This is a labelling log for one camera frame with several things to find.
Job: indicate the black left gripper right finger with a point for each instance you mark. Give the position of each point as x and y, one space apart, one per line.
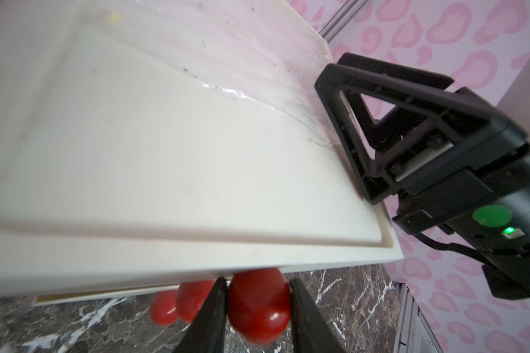
310 331

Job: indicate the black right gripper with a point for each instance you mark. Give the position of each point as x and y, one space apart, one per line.
405 129

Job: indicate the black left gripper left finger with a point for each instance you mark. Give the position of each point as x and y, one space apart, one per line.
206 334

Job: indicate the red drawer knob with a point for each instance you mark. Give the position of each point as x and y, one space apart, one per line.
163 308
259 305
191 297

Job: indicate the red top drawer knob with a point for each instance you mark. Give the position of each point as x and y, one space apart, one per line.
259 305

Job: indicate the cream drawer cabinet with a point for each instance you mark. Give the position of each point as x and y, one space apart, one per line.
148 143

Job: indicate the red bottom drawer knob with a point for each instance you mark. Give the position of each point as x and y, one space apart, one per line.
163 308

